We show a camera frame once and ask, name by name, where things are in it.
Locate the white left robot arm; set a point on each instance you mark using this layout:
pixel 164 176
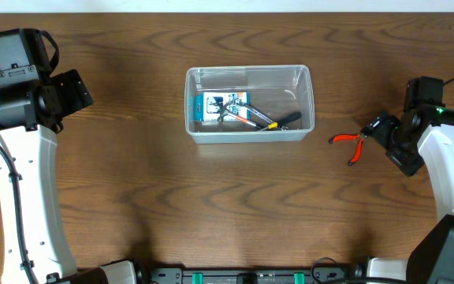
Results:
pixel 36 249

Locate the blue white screwdriver box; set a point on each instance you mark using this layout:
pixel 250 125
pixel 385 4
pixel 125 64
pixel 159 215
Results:
pixel 208 105

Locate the silver ring wrench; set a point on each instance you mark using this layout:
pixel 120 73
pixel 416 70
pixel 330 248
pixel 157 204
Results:
pixel 257 113

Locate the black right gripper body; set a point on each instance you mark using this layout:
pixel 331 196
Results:
pixel 379 128

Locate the yellow black screwdriver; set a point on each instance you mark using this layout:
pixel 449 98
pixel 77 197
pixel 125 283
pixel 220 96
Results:
pixel 284 121

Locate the clear plastic container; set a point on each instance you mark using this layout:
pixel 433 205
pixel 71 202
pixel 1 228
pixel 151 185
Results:
pixel 275 90

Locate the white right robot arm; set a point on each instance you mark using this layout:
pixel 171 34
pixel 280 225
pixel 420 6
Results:
pixel 428 132

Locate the black rail with green clips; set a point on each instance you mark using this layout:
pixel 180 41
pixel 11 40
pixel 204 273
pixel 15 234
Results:
pixel 288 276

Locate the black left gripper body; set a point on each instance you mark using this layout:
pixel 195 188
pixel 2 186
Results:
pixel 74 90

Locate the orange black pen tool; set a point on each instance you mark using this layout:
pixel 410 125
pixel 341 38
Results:
pixel 225 112

